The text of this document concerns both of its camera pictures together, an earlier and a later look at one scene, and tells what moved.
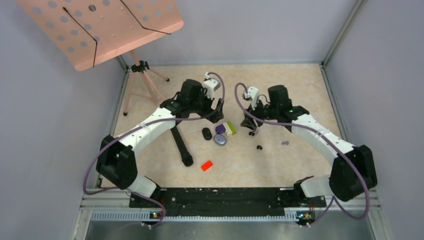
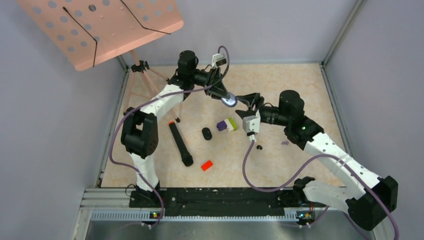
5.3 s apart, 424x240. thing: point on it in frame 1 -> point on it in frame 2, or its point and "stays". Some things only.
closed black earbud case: [207, 133] stays
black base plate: [227, 202] stays
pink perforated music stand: [89, 31] stays
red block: [206, 165] stays
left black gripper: [212, 115] -> [215, 87]
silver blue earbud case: [220, 139] -> [232, 102]
